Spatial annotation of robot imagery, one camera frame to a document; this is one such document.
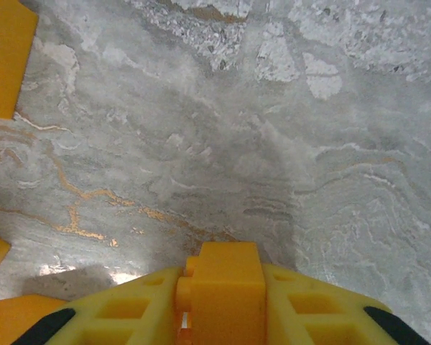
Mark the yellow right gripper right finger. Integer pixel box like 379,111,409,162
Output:
264,263,431,345

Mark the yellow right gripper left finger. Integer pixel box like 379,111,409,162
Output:
10,265,185,345

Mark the yellow square lego brick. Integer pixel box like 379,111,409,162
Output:
177,241,267,345

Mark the yellow curved lego brick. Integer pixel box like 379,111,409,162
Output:
0,293,70,345

